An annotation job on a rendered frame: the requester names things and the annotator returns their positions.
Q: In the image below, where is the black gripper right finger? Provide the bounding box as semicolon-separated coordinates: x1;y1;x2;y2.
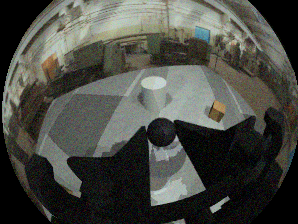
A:
173;115;255;189

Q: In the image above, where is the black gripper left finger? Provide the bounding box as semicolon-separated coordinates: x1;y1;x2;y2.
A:
67;125;152;206

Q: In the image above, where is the glass french press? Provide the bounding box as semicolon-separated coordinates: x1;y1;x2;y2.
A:
148;117;188;194

